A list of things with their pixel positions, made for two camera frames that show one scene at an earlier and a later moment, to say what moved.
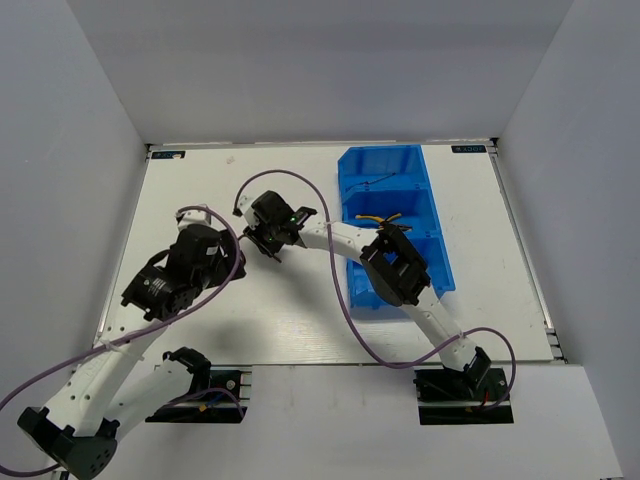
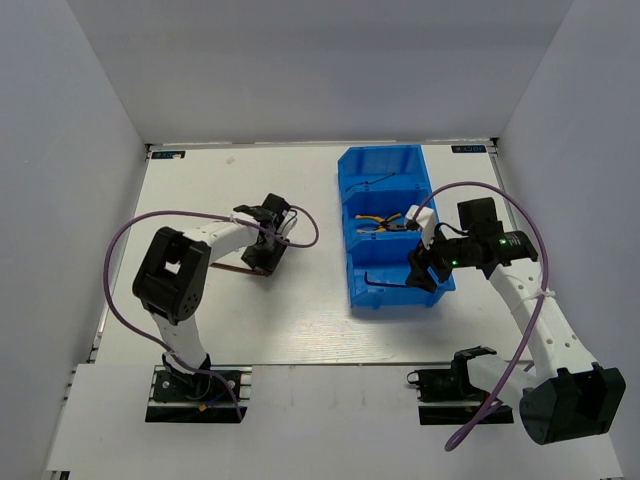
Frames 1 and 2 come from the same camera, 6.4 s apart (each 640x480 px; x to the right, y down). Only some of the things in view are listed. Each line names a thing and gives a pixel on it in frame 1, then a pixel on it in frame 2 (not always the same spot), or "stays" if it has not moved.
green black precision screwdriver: [366, 184] stays
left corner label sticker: [168, 155] stays
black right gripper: [254, 234] to [420, 261]
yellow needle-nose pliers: [387, 221] stays
